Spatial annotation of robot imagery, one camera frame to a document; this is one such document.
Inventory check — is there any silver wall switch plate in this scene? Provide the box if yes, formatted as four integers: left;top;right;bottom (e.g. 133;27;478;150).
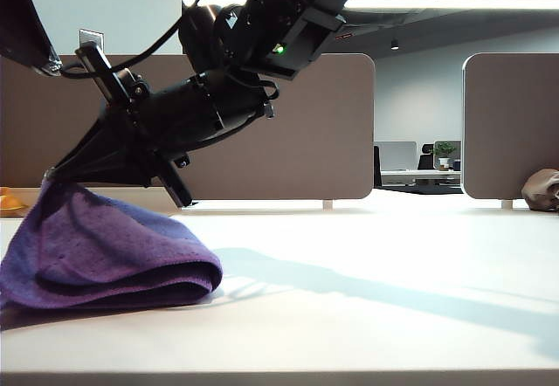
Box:
78;29;106;58

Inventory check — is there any long white ceiling light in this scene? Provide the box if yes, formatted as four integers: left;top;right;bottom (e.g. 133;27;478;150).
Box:
181;0;559;12

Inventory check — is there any brown desk divider panel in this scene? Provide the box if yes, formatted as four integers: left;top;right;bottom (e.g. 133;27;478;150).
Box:
0;52;376;202
461;52;559;201

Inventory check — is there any black office chair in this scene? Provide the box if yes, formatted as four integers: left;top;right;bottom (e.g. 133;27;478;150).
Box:
417;143;436;171
373;145;383;189

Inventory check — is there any orange round object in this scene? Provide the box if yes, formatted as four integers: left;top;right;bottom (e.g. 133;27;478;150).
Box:
0;187;30;217

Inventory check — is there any green potted plant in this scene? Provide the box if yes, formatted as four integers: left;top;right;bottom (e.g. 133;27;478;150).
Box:
433;141;458;172

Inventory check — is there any grey background desk partition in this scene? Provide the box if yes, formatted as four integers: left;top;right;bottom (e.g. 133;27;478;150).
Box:
375;141;418;172

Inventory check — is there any purple microfiber cloth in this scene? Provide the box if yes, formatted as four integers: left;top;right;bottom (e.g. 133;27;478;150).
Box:
0;178;224;311

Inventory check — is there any crumpled brown fabric bag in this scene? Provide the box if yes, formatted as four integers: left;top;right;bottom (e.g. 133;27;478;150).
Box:
521;168;559;213

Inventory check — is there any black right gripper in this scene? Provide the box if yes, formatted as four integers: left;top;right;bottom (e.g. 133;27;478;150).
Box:
45;40;280;209

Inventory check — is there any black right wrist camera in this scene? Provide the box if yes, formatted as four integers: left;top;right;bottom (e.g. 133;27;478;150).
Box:
260;3;347;82

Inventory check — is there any white background desk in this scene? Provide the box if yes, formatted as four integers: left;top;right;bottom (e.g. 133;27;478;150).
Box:
379;169;463;187

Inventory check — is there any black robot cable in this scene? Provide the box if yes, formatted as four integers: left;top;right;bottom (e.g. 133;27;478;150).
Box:
59;0;232;78

